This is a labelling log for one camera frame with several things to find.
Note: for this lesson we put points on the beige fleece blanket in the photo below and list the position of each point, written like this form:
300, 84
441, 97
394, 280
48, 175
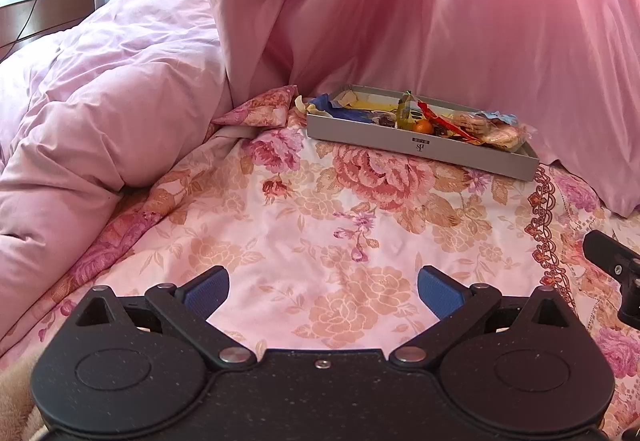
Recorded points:
17, 401

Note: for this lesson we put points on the wooden headboard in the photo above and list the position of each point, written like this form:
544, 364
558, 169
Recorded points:
60, 11

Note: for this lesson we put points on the small orange round snack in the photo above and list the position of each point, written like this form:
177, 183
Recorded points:
423, 126

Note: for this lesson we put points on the dark brown snack packet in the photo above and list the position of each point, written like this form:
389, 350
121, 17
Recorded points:
385, 121

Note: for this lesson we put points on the pink curtain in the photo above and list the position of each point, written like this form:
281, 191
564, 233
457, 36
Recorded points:
450, 21

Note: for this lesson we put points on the yellow snack bar packet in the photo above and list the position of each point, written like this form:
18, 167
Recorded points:
405, 100

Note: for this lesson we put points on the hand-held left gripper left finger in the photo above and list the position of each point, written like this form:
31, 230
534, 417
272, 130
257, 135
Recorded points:
207, 293

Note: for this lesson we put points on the floral bedsheet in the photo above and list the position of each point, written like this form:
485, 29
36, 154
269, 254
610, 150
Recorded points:
300, 231

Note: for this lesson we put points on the red clear snack packet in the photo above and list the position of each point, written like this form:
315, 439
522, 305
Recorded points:
432, 113

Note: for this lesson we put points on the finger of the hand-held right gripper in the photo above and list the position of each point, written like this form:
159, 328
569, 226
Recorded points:
631, 310
607, 252

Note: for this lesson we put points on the cartoon print bread packet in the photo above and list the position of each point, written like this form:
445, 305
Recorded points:
507, 139

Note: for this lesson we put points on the blue cartoon snack packet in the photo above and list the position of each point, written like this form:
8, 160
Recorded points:
500, 116

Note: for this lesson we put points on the pink duvet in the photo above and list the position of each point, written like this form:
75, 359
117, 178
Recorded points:
100, 121

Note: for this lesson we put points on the round rice cracker packet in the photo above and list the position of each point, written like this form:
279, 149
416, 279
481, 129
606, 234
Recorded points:
472, 123

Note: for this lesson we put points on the grey shallow box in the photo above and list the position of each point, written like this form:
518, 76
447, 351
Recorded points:
425, 153

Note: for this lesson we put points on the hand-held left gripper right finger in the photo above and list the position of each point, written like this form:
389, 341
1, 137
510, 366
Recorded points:
440, 296

